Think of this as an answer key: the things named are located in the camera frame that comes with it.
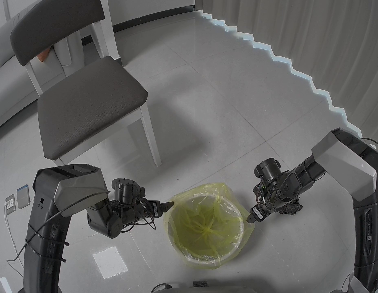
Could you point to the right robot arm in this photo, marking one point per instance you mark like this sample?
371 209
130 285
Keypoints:
344 160

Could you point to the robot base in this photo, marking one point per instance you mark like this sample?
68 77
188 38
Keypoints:
201 288

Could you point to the white chair with grey cushions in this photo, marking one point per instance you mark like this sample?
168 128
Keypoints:
91 102

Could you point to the yellow clear plastic bag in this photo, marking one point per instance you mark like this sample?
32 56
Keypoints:
204 224

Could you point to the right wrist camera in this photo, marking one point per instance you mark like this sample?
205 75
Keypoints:
258 191

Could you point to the white trash bin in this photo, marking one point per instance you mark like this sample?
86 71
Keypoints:
237 243

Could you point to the pale grey sofa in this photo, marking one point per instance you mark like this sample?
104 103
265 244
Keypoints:
9 81

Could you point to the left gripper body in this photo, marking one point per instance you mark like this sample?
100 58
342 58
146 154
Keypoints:
150 209

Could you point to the crumpled black plastic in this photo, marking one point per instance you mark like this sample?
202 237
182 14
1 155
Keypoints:
291 208

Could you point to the pale grey curtain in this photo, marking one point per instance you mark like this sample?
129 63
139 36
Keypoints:
314 26

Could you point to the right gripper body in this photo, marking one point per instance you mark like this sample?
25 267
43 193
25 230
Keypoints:
266 208

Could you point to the small orange object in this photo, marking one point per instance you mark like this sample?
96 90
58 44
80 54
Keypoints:
44 55

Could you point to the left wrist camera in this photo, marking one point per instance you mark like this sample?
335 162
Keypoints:
141 192

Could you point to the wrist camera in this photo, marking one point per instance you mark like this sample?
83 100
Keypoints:
258 191
141 192

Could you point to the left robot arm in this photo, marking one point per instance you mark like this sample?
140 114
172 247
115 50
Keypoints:
76 191

